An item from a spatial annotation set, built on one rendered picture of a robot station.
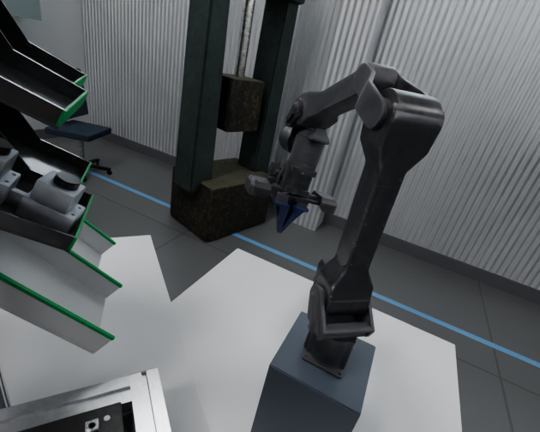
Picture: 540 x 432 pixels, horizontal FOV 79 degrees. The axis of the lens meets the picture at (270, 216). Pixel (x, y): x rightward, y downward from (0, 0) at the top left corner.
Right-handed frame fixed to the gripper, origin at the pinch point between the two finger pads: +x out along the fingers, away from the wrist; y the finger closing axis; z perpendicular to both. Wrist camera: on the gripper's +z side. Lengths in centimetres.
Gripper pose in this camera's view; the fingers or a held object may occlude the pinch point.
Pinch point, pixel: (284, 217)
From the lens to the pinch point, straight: 67.6
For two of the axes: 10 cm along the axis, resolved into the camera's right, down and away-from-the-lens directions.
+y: -9.3, -2.0, -3.1
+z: -2.2, -3.8, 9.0
